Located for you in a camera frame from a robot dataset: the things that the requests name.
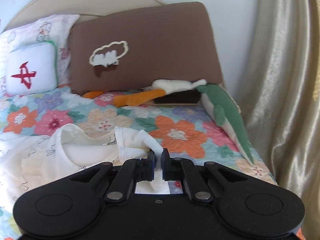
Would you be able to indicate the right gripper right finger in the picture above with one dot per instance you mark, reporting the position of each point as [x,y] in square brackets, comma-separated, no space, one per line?
[184,171]

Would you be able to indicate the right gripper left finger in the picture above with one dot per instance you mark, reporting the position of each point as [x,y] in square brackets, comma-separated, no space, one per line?
[126,177]

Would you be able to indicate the white bow-print dress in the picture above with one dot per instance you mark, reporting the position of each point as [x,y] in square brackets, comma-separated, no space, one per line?
[28,162]

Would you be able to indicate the floral quilt bedspread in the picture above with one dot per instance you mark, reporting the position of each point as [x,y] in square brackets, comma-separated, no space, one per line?
[188,131]

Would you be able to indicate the green crocodile plush toy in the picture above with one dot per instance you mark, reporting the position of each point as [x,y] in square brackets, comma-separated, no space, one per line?
[226,114]

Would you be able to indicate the orange white plush toy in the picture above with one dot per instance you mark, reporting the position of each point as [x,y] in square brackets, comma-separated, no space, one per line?
[163,92]

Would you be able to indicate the brown cloud cushion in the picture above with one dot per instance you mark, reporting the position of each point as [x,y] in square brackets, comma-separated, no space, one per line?
[131,49]

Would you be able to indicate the gold satin curtain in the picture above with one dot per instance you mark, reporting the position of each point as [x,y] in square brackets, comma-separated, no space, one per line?
[280,99]

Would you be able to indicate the white mahjong character pillow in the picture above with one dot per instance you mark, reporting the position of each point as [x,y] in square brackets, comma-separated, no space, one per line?
[31,69]

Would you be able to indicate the pink patterned bed pillow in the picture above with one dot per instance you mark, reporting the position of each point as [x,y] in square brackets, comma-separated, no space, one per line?
[55,28]

